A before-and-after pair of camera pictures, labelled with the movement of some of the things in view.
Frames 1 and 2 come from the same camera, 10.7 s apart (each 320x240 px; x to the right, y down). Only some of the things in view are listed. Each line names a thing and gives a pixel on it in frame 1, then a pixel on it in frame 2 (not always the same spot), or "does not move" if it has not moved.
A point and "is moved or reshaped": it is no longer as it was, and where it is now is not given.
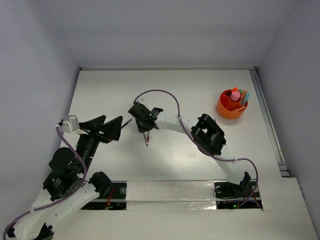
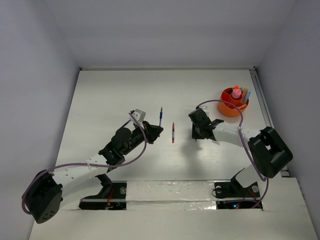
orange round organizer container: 228,108 does not move
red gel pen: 148,138 is moved or reshaped
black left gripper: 113,128 to 151,131
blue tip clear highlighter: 247,94 does not move
